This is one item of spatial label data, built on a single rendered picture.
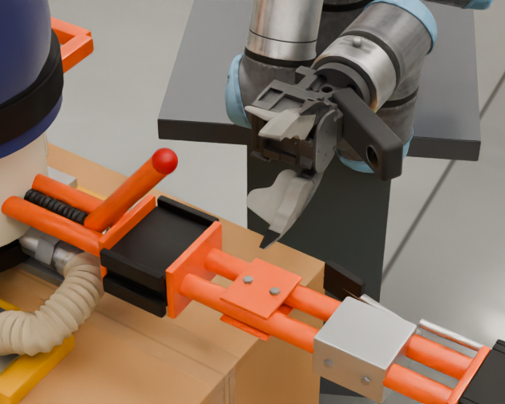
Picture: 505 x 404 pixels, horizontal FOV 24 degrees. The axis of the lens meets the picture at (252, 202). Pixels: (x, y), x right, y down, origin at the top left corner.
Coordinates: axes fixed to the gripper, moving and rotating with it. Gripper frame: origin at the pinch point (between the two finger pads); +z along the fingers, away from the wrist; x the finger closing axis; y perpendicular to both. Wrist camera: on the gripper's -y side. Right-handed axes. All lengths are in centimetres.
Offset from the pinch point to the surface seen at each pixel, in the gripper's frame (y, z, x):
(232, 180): 76, -110, -111
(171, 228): 4.1, 10.7, 2.5
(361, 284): -14.7, 8.1, 2.3
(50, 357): 12.2, 21.2, -10.1
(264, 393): -3.3, 6.3, -21.8
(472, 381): -27.8, 14.3, 3.4
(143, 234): 5.9, 12.8, 2.5
